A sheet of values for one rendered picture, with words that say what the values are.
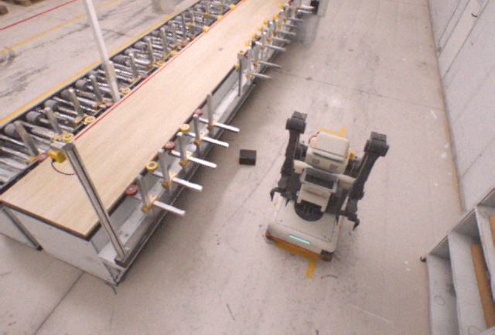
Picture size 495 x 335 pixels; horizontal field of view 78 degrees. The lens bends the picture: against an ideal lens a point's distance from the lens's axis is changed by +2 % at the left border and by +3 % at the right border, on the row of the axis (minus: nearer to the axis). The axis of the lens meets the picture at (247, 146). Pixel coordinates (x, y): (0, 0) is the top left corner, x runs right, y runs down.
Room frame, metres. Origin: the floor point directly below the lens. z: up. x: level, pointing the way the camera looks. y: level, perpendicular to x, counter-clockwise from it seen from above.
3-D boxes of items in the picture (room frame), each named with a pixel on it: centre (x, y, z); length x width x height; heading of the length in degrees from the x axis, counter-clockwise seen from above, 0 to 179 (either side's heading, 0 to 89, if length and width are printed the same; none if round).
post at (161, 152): (1.44, 0.59, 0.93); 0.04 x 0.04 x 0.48; 72
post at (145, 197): (1.20, 0.67, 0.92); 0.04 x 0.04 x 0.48; 72
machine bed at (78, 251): (3.45, 0.51, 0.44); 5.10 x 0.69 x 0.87; 162
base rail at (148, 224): (3.28, -0.01, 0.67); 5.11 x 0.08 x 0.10; 162
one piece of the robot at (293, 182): (1.76, -0.65, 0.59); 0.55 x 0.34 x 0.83; 71
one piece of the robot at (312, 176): (1.40, -0.53, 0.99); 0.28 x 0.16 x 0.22; 71
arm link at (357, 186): (1.16, -0.67, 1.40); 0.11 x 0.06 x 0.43; 72
